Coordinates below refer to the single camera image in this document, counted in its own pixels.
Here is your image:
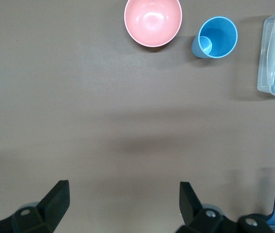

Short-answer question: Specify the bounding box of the blue plastic cup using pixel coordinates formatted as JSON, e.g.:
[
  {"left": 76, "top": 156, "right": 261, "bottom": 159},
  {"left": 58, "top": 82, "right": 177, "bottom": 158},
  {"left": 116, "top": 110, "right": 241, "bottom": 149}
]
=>
[{"left": 191, "top": 16, "right": 239, "bottom": 60}]

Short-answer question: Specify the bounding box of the pink bowl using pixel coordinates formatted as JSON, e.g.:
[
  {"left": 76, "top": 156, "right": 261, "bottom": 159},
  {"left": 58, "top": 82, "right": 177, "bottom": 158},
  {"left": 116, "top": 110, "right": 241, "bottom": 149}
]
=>
[{"left": 124, "top": 0, "right": 183, "bottom": 48}]

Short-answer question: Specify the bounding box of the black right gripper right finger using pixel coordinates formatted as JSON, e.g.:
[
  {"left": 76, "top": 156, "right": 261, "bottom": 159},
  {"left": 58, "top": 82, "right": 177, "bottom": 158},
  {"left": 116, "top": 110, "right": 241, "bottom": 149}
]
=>
[{"left": 177, "top": 181, "right": 275, "bottom": 233}]

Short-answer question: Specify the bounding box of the clear plastic food container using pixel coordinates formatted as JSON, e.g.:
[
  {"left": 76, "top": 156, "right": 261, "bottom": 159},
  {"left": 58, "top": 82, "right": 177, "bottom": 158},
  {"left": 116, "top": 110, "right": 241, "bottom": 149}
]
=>
[{"left": 257, "top": 2, "right": 275, "bottom": 99}]

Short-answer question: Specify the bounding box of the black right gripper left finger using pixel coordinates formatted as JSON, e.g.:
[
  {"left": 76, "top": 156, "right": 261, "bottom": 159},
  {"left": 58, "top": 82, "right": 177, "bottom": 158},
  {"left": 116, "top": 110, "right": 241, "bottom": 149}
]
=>
[{"left": 0, "top": 180, "right": 70, "bottom": 233}]

